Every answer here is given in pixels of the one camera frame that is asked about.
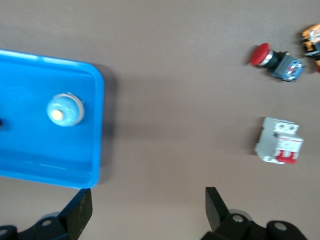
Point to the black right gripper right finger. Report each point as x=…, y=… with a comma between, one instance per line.
x=216, y=212

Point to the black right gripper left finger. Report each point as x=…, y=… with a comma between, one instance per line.
x=77, y=212

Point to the blue dome bell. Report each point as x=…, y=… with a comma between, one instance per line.
x=65, y=110

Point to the blue plastic tray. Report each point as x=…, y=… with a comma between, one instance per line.
x=37, y=155

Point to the white circuit breaker red levers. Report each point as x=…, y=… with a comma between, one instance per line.
x=272, y=140

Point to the brown table mat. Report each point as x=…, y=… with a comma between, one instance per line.
x=175, y=100

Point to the red mushroom push button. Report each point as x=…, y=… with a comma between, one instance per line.
x=261, y=53

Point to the orange push button switch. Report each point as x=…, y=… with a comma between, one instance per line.
x=312, y=42

